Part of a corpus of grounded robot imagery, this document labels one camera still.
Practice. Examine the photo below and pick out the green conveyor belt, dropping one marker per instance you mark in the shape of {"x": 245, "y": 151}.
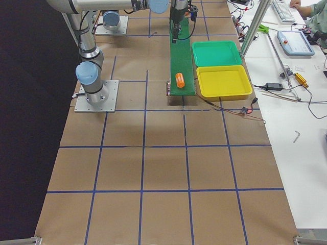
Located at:
{"x": 181, "y": 62}

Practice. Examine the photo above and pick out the green plastic tray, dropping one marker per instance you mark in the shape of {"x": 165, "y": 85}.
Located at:
{"x": 216, "y": 53}

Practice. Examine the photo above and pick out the person in green shirt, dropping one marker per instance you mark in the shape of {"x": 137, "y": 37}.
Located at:
{"x": 314, "y": 15}

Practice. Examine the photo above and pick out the black power adapter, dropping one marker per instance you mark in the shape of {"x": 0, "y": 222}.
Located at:
{"x": 274, "y": 86}

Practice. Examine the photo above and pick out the teach pendant tablet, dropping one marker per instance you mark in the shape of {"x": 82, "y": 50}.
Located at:
{"x": 294, "y": 43}

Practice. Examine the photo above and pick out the orange cylinder with white print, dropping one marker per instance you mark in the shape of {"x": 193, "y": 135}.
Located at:
{"x": 180, "y": 83}

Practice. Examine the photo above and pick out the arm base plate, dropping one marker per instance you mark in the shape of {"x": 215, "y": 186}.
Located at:
{"x": 103, "y": 101}
{"x": 112, "y": 28}

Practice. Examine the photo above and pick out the metal hex key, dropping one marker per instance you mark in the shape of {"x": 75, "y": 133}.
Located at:
{"x": 297, "y": 136}

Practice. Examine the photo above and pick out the green handled reacher tool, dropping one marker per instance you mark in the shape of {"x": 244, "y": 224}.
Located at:
{"x": 265, "y": 29}

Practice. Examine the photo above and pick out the white keyboard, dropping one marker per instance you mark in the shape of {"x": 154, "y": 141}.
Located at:
{"x": 283, "y": 12}

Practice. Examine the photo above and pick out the gold resistor block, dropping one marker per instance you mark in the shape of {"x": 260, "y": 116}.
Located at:
{"x": 301, "y": 80}

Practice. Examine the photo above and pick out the aluminium frame post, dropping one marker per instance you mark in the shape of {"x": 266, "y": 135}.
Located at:
{"x": 259, "y": 14}

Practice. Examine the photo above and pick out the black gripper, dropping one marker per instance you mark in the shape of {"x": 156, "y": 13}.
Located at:
{"x": 177, "y": 15}

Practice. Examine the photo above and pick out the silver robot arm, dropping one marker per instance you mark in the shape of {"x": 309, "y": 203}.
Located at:
{"x": 77, "y": 6}
{"x": 88, "y": 72}

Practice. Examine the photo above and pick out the yellow plastic tray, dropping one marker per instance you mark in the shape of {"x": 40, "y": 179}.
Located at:
{"x": 224, "y": 83}

